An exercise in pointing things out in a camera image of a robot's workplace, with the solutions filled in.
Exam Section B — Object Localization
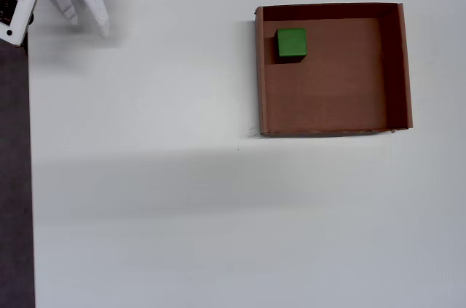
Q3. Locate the green cube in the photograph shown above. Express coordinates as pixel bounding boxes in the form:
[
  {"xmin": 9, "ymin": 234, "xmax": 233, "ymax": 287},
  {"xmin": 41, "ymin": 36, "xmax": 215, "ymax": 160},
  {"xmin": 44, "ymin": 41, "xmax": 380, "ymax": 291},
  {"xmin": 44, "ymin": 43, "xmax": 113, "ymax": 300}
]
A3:
[{"xmin": 276, "ymin": 27, "xmax": 307, "ymax": 58}]

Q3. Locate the brown cardboard box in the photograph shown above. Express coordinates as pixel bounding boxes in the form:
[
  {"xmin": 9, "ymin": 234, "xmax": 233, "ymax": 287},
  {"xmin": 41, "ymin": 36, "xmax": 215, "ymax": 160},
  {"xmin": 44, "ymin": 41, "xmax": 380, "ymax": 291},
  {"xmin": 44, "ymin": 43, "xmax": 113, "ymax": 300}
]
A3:
[{"xmin": 253, "ymin": 1, "xmax": 414, "ymax": 138}]

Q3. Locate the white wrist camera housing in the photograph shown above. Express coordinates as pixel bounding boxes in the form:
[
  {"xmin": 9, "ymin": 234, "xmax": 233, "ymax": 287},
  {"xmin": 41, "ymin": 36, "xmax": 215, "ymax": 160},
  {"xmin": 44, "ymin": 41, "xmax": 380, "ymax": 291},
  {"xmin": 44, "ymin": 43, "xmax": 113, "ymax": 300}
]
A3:
[{"xmin": 0, "ymin": 0, "xmax": 39, "ymax": 47}]

